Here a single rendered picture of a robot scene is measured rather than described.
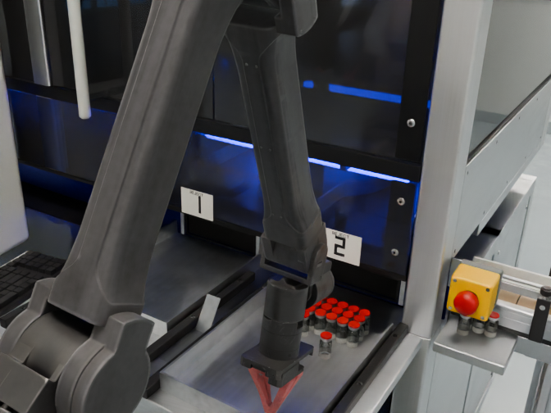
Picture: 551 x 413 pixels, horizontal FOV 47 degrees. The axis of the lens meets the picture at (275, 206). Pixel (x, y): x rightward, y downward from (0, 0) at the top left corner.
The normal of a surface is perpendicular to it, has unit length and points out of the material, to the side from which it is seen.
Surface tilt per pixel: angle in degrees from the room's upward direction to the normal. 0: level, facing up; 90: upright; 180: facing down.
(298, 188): 94
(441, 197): 90
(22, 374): 37
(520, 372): 0
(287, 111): 94
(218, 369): 0
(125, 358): 92
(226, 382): 0
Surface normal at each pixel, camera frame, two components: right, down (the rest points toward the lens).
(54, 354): -0.24, -0.55
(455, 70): -0.52, 0.34
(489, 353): 0.03, -0.91
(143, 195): 0.83, 0.27
